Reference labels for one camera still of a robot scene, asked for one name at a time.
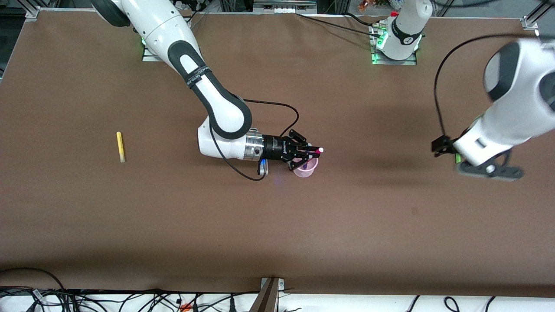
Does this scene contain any black looped floor cable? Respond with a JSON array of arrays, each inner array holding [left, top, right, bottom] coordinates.
[[0, 267, 65, 292]]

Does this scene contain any black cable bundle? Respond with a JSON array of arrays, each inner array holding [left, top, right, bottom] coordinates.
[[0, 286, 261, 312]]

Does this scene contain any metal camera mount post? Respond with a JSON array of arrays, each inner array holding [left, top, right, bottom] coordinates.
[[249, 277, 284, 312]]

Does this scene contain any pink cup holder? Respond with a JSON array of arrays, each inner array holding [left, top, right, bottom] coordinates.
[[293, 155, 320, 179]]

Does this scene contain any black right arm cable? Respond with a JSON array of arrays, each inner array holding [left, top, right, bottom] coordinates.
[[210, 100, 300, 182]]

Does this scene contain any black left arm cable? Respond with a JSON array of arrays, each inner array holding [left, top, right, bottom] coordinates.
[[434, 34, 538, 138]]

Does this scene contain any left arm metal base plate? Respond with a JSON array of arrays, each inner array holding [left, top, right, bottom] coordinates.
[[371, 24, 418, 65]]

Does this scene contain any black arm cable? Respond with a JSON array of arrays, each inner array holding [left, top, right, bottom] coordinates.
[[434, 34, 538, 138], [210, 100, 300, 182]]

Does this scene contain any long black table cable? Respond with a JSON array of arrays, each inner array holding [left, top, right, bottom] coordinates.
[[296, 13, 386, 38]]

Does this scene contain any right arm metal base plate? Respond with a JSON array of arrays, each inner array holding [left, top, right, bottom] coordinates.
[[142, 41, 169, 62]]

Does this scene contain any grey power strip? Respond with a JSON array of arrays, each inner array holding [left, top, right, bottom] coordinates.
[[254, 0, 317, 13]]

